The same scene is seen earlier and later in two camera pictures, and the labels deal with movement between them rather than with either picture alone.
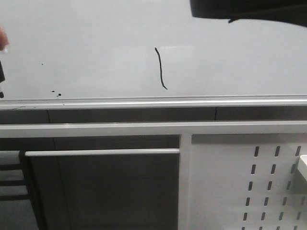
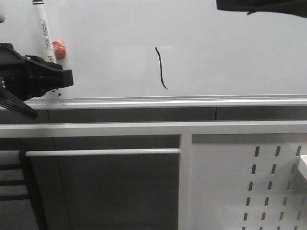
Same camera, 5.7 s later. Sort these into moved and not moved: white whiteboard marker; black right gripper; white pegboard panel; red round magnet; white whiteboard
Moved: white whiteboard marker; black right gripper; red round magnet
Not moved: white pegboard panel; white whiteboard
